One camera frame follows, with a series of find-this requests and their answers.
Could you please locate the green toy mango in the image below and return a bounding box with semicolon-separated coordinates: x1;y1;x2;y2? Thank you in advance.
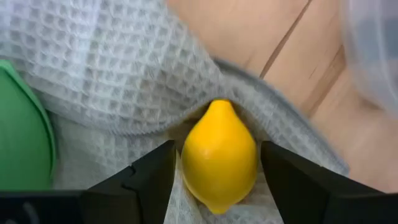
0;58;57;192

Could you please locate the yellow toy lemon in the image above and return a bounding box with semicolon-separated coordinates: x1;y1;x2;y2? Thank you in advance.
180;98;259;216

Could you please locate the grey waffle cloth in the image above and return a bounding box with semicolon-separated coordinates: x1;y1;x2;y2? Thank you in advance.
0;0;351;224

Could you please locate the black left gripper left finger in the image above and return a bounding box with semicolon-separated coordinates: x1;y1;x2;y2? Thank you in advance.
78;139;177;224

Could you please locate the clear plastic tupperware container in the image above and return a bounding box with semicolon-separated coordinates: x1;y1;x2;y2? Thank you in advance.
340;0;398;116

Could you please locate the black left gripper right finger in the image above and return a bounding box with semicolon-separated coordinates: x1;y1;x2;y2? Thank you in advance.
260;140;398;224

